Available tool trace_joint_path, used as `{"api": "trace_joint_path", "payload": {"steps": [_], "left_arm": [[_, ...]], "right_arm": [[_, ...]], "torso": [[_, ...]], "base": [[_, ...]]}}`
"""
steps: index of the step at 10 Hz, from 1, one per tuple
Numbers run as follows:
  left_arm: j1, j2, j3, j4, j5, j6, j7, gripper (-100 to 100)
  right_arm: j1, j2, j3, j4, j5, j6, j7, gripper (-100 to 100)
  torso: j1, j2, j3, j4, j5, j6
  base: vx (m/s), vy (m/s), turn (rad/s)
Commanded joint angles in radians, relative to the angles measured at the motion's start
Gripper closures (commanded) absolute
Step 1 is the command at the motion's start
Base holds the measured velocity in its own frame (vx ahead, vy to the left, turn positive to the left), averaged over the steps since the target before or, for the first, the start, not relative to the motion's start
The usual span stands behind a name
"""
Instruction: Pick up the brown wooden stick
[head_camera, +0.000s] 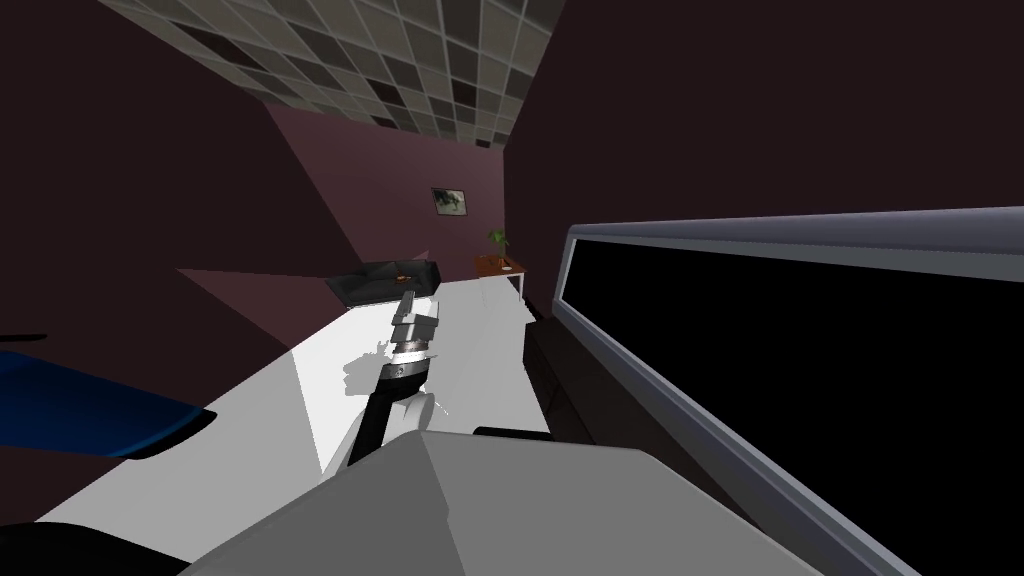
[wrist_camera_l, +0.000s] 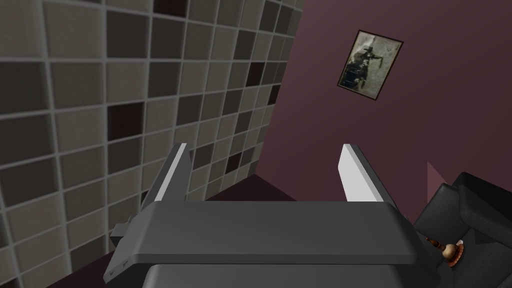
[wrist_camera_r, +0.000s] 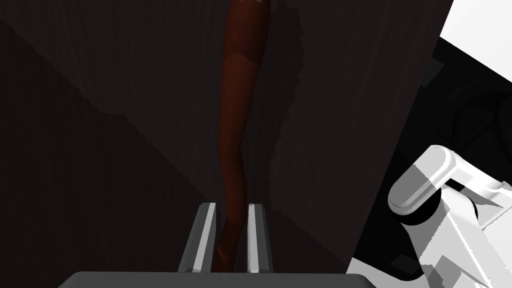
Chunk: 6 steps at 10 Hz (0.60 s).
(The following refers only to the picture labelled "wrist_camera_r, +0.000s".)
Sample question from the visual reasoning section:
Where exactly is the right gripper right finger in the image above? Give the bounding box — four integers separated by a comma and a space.
245, 203, 275, 274

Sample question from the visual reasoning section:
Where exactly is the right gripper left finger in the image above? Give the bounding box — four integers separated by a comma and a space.
177, 202, 219, 274

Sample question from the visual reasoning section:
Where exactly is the dark red curved bar handle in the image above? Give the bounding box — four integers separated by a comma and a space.
211, 0, 273, 274

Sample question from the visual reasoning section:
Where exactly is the dark brown cupboard door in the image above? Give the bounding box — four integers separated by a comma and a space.
0, 0, 455, 277

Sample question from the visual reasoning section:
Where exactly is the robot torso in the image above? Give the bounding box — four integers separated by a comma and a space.
387, 144, 512, 288

